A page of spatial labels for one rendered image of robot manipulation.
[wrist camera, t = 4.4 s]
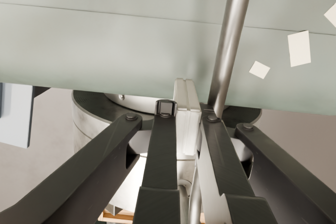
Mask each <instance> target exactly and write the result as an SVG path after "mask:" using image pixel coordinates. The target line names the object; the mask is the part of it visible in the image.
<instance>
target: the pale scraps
mask: <svg viewBox="0 0 336 224"><path fill-rule="evenodd" d="M324 16H325V17H326V18H327V19H328V20H329V21H330V22H331V23H332V24H333V25H334V26H335V27H336V3H335V4H334V5H333V6H332V7H331V8H330V9H329V10H328V11H327V12H326V13H325V14H324ZM287 38H288V47H289V56H290V66H291V67H294V66H298V65H302V64H307V63H311V55H310V43H309V31H308V30H306V31H302V32H298V33H294V34H291V35H288V36H287ZM269 69H270V67H268V66H266V65H263V64H261V63H259V62H257V61H255V62H254V64H253V66H252V67H251V69H250V70H249V72H250V73H252V74H254V75H256V76H258V77H260V78H262V79H264V77H265V76H266V74H267V73H268V71H269Z"/></svg>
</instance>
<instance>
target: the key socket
mask: <svg viewBox="0 0 336 224"><path fill-rule="evenodd" d="M177 185H178V186H179V185H185V189H186V192H187V195H188V196H189V195H190V193H191V188H192V183H191V182H190V181H188V180H185V179H179V180H177Z"/></svg>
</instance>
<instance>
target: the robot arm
mask: <svg viewBox="0 0 336 224"><path fill-rule="evenodd" d="M196 149H197V151H196ZM146 153H147V156H146V161H145V167H144V172H143V178H142V183H141V186H140V187H139V190H138V195H137V200H136V205H135V210H134V215H133V220H132V224H181V209H180V190H179V189H178V173H177V154H182V153H185V155H191V156H193V155H194V154H196V157H195V164H194V167H196V166H197V169H198V176H199V183H200V191H201V198H202V205H203V212H204V219H205V224H336V193H335V192H334V191H333V190H331V189H330V188H329V187H328V186H327V185H325V184H324V183H323V182H322V181H321V180H320V179H318V178H317V177H316V176H315V175H314V174H312V173H311V172H310V171H309V170H308V169H306V168H305V167H304V166H303V165H302V164H300V163H299V162H298V161H297V160H296V159H295V158H293V157H292V156H291V155H290V154H289V153H287V152H286V151H285V150H284V149H283V148H281V147H280V146H279V145H278V144H277V143H275V142H274V141H273V140H272V139H271V138H270V137H268V136H267V135H266V134H265V133H264V132H262V131H261V130H260V129H259V128H258V127H256V126H254V125H252V124H250V123H238V124H237V125H236V128H235V129H234V128H230V127H226V126H225V124H224V122H223V120H222V119H221V118H219V117H217V116H216V113H215V111H214V108H213V107H212V106H210V105H208V104H203V103H199V100H198V96H197V92H196V89H195V85H194V81H193V80H192V79H185V80H184V79H183V78H176V79H175V83H174V93H173V100H170V99H159V100H157V101H156V102H155V111H154V118H152V119H149V120H143V118H142V116H141V115H139V114H136V113H132V112H130V113H129V112H128V113H125V114H122V115H121V116H119V117H118V118H117V119H116V120H115V121H113V122H112V123H111V124H110V125H109V126H107V127H106V128H105V129H104V130H103V131H101V132H100V133H99V134H98V135H97V136H96V137H94V138H93V139H92V140H91V141H90V142H88V143H87V144H86V145H85V146H84V147H82V148H81V149H80V150H79V151H78V152H76V153H75V154H74V155H73V156H72V157H71V158H69V159H68V160H67V161H66V162H65V163H63V164H62V165H61V166H60V167H59V168H57V169H56V170H55V171H54V172H53V173H51V174H50V175H49V176H48V177H47V178H46V179H44V180H43V181H42V182H41V183H40V184H38V185H37V186H36V187H35V188H34V189H32V190H31V191H30V192H29V193H28V194H26V195H25V196H24V197H23V198H22V199H21V200H19V201H18V202H17V203H16V204H14V205H13V206H11V207H9V208H7V209H5V210H3V211H1V212H0V224H95V222H96V221H97V219H98V218H99V217H100V215H101V214H102V212H103V211H104V209H105V208H106V206H107V205H108V204H109V202H110V201H111V199H112V198H113V196H114V195H115V193H116V192H117V191H118V189H119V188H120V186H121V185H122V183H123V182H124V181H125V179H126V178H127V176H128V175H129V173H130V172H131V170H132V169H133V168H134V166H135V165H136V163H137V162H138V160H139V159H140V154H146ZM252 160H253V161H252Z"/></svg>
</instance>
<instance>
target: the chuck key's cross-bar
mask: <svg viewBox="0 0 336 224"><path fill-rule="evenodd" d="M248 5H249V0H227V1H226V6H225V11H224V16H223V22H222V27H221V32H220V38H219V43H218V48H217V53H216V59H215V64H214V69H213V75H212V80H211V85H210V90H209V96H208V101H207V104H208V105H210V106H212V107H213V109H214V111H215V114H216V116H217V117H218V118H220V119H221V118H222V114H223V110H224V105H225V101H226V97H227V93H228V89H229V84H230V80H231V76H232V72H233V68H234V63H235V59H236V55H237V51H238V47H239V42H240V38H241V34H242V30H243V26H244V21H245V17H246V13H247V9H248ZM201 208H202V195H201V188H200V180H199V173H198V166H197V165H196V167H195V170H194V175H193V180H192V186H191V191H190V197H189V210H188V224H200V219H201Z"/></svg>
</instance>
